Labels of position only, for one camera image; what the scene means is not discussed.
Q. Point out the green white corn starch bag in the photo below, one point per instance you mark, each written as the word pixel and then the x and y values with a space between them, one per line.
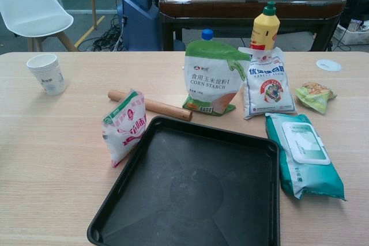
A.
pixel 210 84

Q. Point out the yellow bottle green cap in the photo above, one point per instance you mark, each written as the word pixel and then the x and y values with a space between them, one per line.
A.
pixel 265 28

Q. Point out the teal wet wipes pack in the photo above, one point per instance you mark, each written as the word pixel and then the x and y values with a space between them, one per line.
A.
pixel 305 153

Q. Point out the white plastic lid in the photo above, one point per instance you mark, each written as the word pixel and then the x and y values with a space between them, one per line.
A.
pixel 328 65

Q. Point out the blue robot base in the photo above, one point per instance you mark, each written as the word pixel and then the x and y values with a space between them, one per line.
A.
pixel 138 9

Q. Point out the green snack packet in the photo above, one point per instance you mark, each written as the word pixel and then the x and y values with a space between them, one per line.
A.
pixel 314 96

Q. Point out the white sugar bag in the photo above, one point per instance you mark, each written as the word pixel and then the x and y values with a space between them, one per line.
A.
pixel 268 90

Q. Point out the pink white powder bag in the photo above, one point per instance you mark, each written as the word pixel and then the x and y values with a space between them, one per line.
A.
pixel 124 135

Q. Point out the wooden rolling pin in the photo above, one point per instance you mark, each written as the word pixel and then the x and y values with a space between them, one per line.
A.
pixel 167 109

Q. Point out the white chair wooden legs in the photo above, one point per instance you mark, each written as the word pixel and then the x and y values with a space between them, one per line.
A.
pixel 34 7

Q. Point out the dark wooden mahjong table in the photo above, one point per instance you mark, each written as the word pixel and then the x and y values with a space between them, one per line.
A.
pixel 248 7

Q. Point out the black baking tray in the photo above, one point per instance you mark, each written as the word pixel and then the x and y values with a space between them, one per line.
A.
pixel 187 188

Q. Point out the stacked white paper cups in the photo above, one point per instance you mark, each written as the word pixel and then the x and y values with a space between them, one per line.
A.
pixel 49 76

